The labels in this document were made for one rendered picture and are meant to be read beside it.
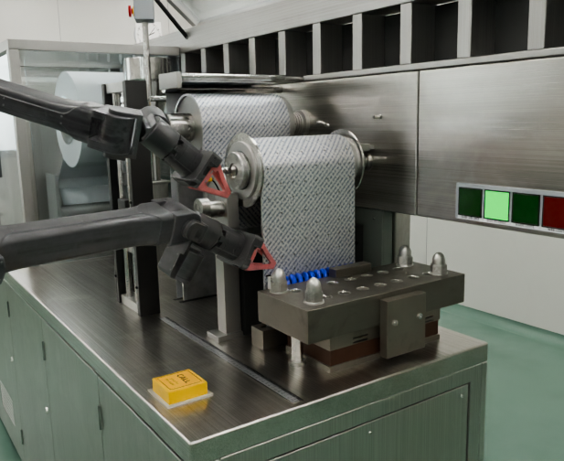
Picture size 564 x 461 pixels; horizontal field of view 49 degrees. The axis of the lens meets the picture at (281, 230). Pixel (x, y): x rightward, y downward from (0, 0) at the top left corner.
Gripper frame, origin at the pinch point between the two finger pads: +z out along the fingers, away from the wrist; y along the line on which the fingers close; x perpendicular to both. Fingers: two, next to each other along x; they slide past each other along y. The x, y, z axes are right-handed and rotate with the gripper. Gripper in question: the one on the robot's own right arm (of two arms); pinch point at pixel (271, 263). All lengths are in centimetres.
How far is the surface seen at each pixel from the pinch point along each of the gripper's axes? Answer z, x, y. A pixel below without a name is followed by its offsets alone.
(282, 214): -2.4, 9.8, 0.3
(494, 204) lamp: 20.0, 25.4, 29.5
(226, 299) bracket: -1.3, -10.0, -7.8
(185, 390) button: -15.1, -25.6, 13.4
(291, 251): 3.3, 4.0, 0.2
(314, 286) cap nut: -1.8, -1.6, 17.6
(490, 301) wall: 274, 52, -146
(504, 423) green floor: 189, -14, -56
